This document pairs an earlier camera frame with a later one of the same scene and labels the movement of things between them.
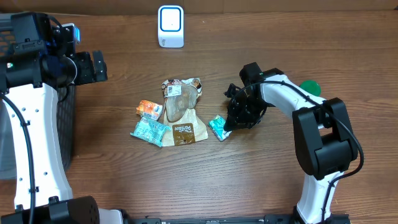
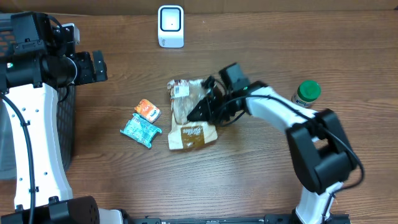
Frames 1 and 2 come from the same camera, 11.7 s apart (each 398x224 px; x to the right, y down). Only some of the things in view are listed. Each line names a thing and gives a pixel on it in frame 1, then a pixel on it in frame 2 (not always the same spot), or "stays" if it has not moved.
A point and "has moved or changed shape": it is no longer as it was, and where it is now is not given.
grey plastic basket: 64,115 stays
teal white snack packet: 150,130 to 139,130
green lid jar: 311,86 stays
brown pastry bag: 186,124 has moved or changed shape
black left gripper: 89,75 stays
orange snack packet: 149,109 stays
